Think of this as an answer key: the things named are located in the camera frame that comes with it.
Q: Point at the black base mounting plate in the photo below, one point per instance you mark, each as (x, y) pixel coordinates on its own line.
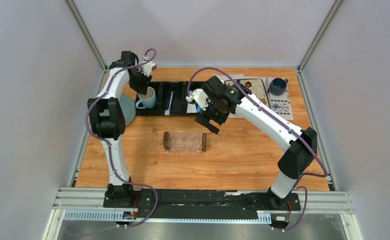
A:
(215, 205)

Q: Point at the clear glass tray wooden handles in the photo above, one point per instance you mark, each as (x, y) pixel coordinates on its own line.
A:
(170, 143)

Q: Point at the patterned white placemat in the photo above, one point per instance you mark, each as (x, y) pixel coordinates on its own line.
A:
(278, 104)

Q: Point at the square floral plate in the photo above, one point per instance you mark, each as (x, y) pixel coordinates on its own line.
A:
(257, 88)

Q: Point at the aluminium frame rail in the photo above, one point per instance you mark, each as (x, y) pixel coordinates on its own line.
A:
(87, 204)

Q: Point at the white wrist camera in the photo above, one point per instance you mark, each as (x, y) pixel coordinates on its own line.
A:
(148, 67)
(199, 97)

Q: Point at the black compartment organizer box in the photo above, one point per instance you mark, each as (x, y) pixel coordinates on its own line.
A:
(163, 90)

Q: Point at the grey white toothpaste tube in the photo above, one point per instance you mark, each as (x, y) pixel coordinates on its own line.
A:
(191, 108)

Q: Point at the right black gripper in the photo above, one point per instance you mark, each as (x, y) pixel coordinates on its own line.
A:
(207, 114)

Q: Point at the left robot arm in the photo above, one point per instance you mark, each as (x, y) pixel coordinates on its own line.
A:
(105, 121)

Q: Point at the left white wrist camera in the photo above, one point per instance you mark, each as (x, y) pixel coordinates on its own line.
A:
(148, 67)

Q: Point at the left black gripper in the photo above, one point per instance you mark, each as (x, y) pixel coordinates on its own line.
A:
(143, 87)

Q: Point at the dark blue mug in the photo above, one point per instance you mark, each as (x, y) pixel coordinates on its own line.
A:
(278, 86)

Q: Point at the light blue mug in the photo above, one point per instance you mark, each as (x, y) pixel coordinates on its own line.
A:
(146, 101)

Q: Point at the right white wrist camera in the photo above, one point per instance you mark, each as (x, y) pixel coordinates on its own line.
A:
(199, 97)

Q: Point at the light blue toothbrush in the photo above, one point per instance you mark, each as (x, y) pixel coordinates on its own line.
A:
(168, 110)

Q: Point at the knife beside plate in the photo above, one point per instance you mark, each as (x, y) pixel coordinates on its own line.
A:
(266, 83)

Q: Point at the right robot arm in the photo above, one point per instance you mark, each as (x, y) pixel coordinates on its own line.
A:
(298, 145)

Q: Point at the grey blue round plate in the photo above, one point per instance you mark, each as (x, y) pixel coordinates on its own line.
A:
(127, 105)

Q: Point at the blue toothpaste tube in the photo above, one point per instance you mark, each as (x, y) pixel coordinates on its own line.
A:
(199, 109)

